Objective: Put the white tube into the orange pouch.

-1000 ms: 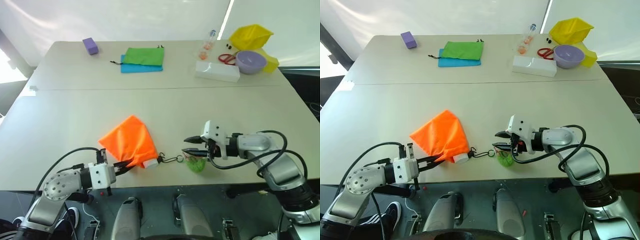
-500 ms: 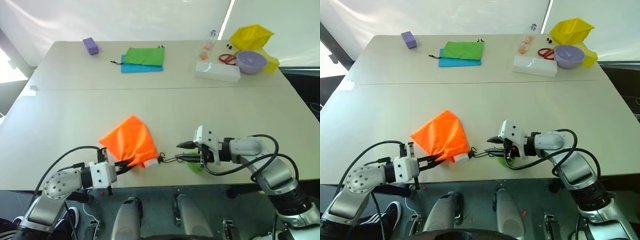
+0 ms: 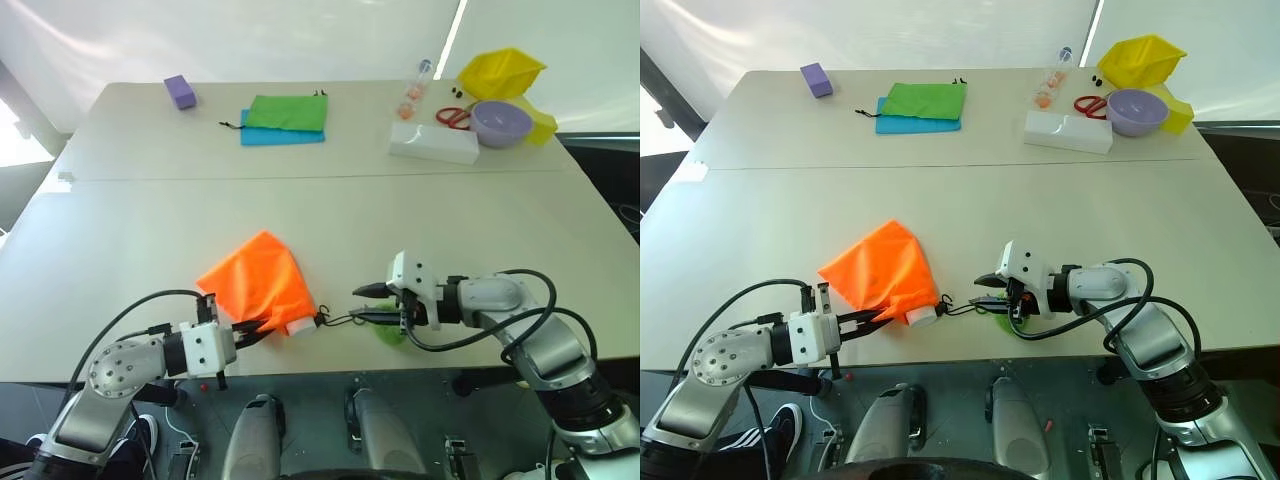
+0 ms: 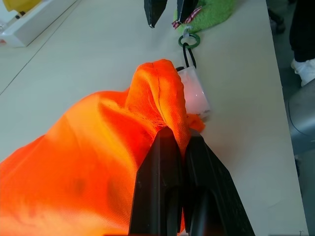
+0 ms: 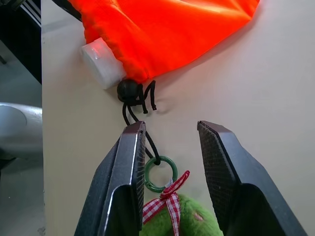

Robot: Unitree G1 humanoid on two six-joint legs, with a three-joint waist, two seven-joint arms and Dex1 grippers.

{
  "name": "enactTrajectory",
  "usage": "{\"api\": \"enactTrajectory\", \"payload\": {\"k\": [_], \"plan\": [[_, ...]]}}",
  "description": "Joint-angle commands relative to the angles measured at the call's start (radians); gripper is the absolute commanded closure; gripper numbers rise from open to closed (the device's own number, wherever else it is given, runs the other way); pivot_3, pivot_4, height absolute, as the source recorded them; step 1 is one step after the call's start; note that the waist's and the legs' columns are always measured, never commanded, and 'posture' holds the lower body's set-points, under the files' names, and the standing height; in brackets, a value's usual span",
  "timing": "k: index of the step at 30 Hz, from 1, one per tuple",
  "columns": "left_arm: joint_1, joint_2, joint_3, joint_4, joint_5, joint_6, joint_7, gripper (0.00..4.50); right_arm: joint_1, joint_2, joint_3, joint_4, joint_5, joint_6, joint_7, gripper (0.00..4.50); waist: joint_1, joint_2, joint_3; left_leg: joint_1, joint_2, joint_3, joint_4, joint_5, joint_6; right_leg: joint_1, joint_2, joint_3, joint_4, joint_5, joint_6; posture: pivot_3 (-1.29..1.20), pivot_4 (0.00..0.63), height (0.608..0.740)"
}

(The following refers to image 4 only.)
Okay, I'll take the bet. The black drawstring cord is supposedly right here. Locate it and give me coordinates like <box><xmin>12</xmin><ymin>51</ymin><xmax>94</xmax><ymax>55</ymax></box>
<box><xmin>175</xmin><ymin>46</ymin><xmax>198</xmax><ymax>72</ymax></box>

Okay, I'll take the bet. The green ring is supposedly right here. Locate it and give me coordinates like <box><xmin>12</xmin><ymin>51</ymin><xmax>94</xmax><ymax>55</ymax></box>
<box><xmin>178</xmin><ymin>32</ymin><xmax>201</xmax><ymax>49</ymax></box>

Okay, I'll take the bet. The green plush toy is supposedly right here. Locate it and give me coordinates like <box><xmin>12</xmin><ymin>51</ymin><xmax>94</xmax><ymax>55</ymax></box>
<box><xmin>171</xmin><ymin>0</ymin><xmax>237</xmax><ymax>34</ymax></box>

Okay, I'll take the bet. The white tube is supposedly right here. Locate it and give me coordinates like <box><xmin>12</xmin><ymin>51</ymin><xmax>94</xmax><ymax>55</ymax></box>
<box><xmin>176</xmin><ymin>66</ymin><xmax>212</xmax><ymax>121</ymax></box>

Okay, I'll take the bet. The white rectangular box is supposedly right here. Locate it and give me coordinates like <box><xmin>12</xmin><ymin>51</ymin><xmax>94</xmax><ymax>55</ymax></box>
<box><xmin>0</xmin><ymin>0</ymin><xmax>77</xmax><ymax>48</ymax></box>

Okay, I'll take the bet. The black trouser leg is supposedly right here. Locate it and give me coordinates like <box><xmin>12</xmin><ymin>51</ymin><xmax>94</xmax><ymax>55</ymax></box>
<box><xmin>289</xmin><ymin>0</ymin><xmax>315</xmax><ymax>62</ymax></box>

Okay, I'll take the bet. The orange fabric pouch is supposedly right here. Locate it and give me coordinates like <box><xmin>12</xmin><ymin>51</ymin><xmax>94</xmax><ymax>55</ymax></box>
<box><xmin>0</xmin><ymin>58</ymin><xmax>206</xmax><ymax>236</ymax></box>

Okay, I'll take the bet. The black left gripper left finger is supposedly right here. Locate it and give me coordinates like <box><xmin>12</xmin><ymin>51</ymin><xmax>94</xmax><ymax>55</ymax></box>
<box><xmin>128</xmin><ymin>125</ymin><xmax>185</xmax><ymax>236</ymax></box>

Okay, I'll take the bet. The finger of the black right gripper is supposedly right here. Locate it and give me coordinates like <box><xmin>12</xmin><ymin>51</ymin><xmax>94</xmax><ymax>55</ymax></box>
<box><xmin>176</xmin><ymin>0</ymin><xmax>199</xmax><ymax>25</ymax></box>
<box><xmin>144</xmin><ymin>0</ymin><xmax>168</xmax><ymax>29</ymax></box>

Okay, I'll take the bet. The silver rounded robot leg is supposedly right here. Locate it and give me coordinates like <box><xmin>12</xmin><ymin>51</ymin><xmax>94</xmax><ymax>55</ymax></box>
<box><xmin>287</xmin><ymin>80</ymin><xmax>315</xmax><ymax>159</ymax></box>

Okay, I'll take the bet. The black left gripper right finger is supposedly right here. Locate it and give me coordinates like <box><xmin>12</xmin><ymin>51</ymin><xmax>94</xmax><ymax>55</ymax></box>
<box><xmin>182</xmin><ymin>129</ymin><xmax>256</xmax><ymax>236</ymax></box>

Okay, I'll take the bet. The large yellow bin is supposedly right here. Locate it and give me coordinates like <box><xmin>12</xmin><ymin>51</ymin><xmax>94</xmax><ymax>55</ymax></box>
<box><xmin>4</xmin><ymin>0</ymin><xmax>43</xmax><ymax>13</ymax></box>

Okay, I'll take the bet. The white shoe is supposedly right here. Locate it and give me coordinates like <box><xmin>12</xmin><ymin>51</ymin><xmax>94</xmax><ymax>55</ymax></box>
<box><xmin>291</xmin><ymin>58</ymin><xmax>315</xmax><ymax>87</ymax></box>

